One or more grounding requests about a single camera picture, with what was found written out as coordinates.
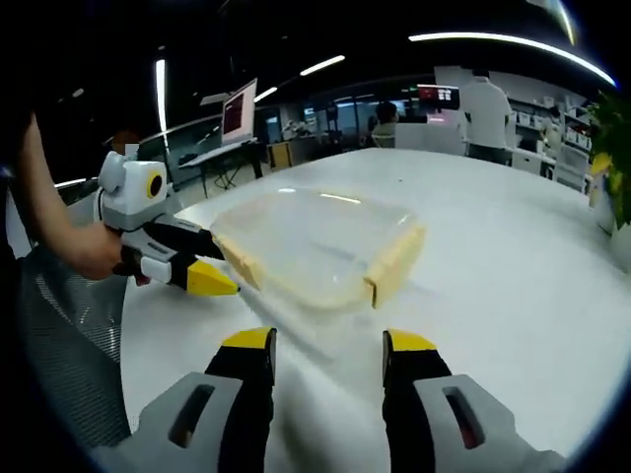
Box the green potted plant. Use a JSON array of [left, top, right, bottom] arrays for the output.
[[588, 90, 631, 232]]

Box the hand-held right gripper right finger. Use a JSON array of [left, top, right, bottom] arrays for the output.
[[382, 328, 564, 473]]

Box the clear box with yellow buckle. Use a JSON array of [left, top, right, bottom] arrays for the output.
[[210, 186, 428, 312]]

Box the grey mesh office chair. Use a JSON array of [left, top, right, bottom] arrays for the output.
[[18, 245, 133, 448]]

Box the white plant pot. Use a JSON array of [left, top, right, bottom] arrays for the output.
[[595, 189, 631, 275]]

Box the open laptop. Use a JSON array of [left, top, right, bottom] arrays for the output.
[[220, 77, 259, 148]]

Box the white shelving with boxes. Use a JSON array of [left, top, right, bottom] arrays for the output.
[[508, 95, 594, 194]]

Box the red display screen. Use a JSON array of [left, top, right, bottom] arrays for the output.
[[416, 84, 462, 113]]

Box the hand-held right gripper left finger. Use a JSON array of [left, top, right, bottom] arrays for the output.
[[138, 325, 278, 473]]

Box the long curved ceiling light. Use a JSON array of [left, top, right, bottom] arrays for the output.
[[407, 31, 618, 89]]

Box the folding laptop desk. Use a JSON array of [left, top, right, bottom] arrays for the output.
[[177, 139, 266, 194]]

